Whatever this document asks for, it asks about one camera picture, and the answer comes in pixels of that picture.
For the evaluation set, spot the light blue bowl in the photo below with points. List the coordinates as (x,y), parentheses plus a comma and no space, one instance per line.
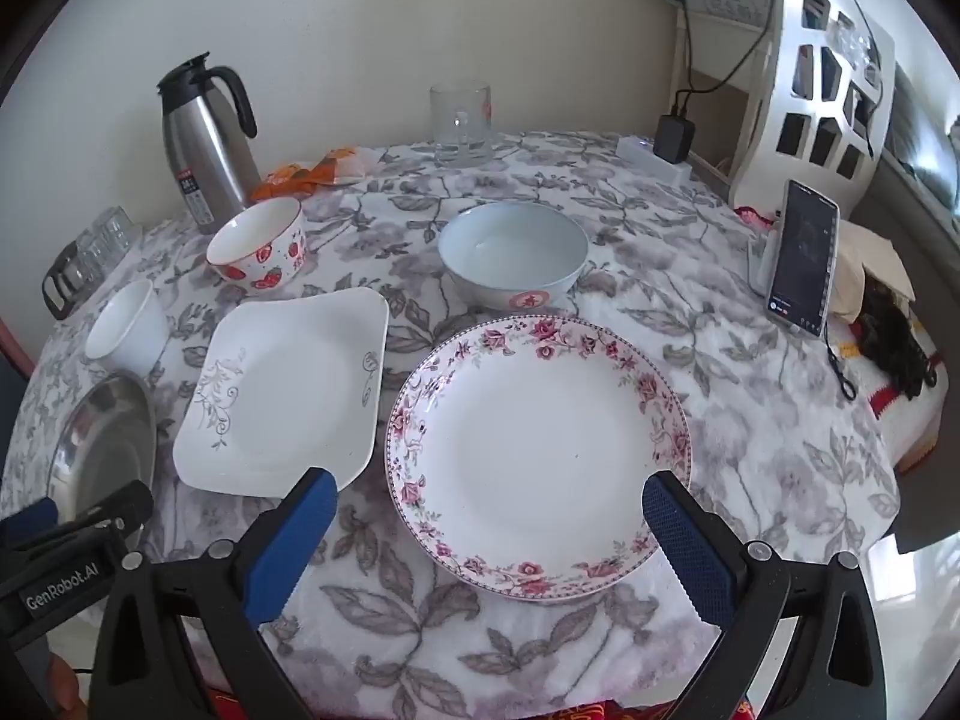
(510,247)

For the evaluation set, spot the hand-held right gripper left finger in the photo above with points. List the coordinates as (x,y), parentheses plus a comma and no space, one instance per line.
(292,540)

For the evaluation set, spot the red printed cloth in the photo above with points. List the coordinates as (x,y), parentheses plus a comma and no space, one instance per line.
(592,714)

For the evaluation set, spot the small clear drinking glass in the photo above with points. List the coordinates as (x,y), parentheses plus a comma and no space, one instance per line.
(94,253)
(124,229)

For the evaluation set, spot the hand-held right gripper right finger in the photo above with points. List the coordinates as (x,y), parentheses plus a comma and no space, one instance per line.
(690,555)

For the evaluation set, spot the white square bowl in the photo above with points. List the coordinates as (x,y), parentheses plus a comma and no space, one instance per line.
(127,330)

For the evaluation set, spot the pink floral round plate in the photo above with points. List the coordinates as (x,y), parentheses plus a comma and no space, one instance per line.
(532,450)

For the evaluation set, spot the grey floral tablecloth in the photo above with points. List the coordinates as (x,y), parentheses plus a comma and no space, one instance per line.
(675,390)

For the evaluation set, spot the beige cloth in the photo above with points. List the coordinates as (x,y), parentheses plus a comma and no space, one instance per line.
(870,247)

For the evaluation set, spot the white storage shelf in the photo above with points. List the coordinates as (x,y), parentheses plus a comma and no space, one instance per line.
(720,127)

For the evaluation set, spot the white power strip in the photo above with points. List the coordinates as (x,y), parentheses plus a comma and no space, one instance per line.
(637,154)

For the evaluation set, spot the white square plate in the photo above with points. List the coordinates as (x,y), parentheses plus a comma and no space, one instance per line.
(292,382)

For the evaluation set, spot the strawberry print bowl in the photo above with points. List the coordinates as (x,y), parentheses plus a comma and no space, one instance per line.
(262,255)

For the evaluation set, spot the black cloth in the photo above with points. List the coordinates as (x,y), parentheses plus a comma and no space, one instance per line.
(896,337)

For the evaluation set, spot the white cutout side rack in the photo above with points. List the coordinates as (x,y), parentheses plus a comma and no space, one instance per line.
(776,52)

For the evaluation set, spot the stainless steel basin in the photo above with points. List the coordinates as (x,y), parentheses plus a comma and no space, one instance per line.
(105,435)

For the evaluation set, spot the stainless steel thermos jug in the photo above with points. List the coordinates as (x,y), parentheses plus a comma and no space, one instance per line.
(202,142)

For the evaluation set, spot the orange snack packet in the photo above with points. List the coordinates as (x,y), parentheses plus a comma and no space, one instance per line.
(337,163)
(281,181)

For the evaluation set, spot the white phone stand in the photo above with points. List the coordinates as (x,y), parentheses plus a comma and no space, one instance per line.
(759,262)

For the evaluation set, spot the clear glass mug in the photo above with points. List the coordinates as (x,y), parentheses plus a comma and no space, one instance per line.
(461,127)

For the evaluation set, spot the black charger adapter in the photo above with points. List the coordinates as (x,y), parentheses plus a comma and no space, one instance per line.
(673,139)

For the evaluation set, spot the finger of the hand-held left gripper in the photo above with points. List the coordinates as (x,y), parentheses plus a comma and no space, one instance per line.
(26,521)
(112,504)

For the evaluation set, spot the person's left hand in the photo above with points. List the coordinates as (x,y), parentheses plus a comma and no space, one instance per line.
(64,686)

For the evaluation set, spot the black smartphone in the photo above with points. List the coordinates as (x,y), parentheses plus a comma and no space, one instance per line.
(802,255)

